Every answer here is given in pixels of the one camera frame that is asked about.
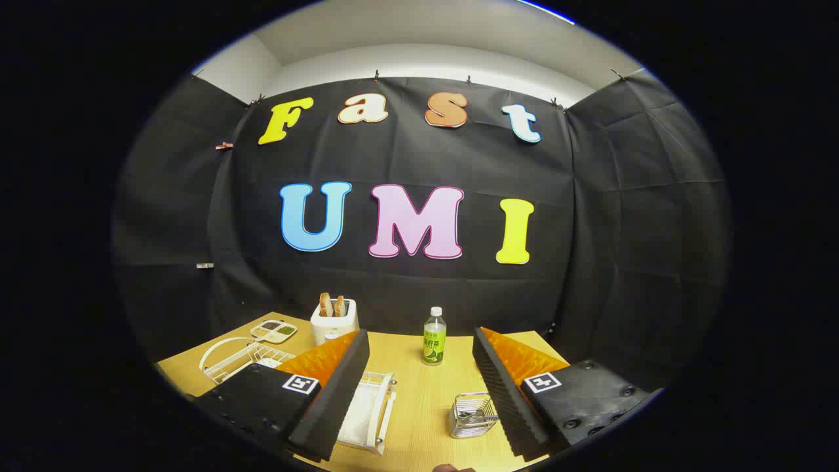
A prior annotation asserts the white wire dish rack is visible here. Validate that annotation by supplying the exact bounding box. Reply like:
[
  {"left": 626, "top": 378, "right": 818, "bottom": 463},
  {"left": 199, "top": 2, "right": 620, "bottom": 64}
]
[{"left": 200, "top": 336, "right": 397, "bottom": 456}]

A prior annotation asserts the white divided condiment dish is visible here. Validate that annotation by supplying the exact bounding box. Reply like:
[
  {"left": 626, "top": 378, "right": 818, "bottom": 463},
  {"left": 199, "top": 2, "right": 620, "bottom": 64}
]
[{"left": 250, "top": 319, "right": 298, "bottom": 345}]

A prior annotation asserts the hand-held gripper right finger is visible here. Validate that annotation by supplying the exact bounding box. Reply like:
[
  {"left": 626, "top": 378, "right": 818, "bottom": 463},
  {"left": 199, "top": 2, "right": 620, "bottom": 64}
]
[{"left": 472, "top": 326, "right": 665, "bottom": 462}]

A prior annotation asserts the checkered handle metal spoon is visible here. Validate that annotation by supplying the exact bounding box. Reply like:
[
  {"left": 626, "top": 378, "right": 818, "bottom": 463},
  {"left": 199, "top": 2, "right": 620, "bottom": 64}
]
[{"left": 459, "top": 400, "right": 498, "bottom": 422}]

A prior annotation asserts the black backdrop cloth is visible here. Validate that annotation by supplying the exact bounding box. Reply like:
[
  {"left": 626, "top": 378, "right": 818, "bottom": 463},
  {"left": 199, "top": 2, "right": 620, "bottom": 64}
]
[{"left": 111, "top": 69, "right": 732, "bottom": 394}]

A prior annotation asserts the white toaster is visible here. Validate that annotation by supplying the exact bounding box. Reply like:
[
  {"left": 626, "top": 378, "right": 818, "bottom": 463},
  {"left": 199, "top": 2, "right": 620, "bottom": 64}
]
[{"left": 310, "top": 298, "right": 360, "bottom": 346}]

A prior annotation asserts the metal wire basket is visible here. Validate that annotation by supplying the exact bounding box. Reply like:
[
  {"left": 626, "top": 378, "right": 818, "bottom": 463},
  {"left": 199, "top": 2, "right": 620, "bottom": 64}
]
[{"left": 450, "top": 392, "right": 499, "bottom": 439}]

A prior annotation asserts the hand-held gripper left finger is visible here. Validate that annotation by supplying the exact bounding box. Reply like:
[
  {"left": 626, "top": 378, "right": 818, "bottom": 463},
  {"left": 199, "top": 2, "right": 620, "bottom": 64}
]
[{"left": 195, "top": 329, "right": 371, "bottom": 463}]

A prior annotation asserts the green label drink bottle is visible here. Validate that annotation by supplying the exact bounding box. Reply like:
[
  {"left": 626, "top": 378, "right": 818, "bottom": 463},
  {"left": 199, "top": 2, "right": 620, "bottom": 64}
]
[{"left": 423, "top": 306, "right": 447, "bottom": 366}]

